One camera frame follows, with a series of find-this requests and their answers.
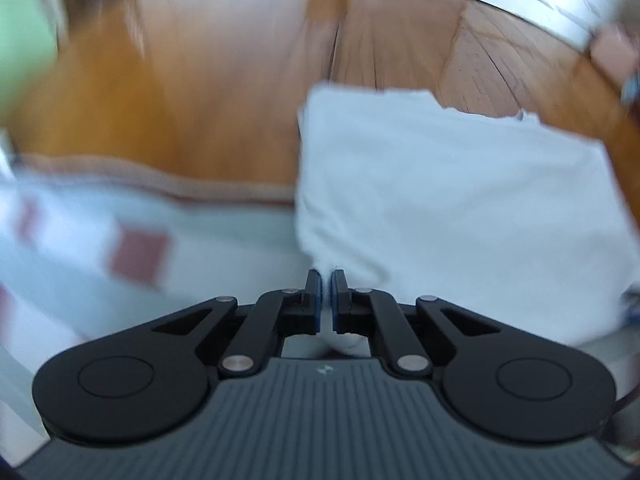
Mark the white drawer cabinet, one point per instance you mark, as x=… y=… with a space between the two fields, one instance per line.
x=550 y=0

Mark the pink container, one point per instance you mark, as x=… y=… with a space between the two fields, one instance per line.
x=612 y=52

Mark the large green object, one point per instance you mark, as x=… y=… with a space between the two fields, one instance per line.
x=25 y=35

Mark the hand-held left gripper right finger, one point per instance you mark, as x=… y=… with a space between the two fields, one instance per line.
x=337 y=305

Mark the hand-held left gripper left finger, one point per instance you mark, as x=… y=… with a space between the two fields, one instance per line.
x=316 y=305

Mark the light grey sweatshirt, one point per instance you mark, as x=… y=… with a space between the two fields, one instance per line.
x=450 y=200

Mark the small teal container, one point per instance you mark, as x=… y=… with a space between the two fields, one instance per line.
x=631 y=87

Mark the checkered rug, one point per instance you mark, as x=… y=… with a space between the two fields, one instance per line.
x=150 y=220

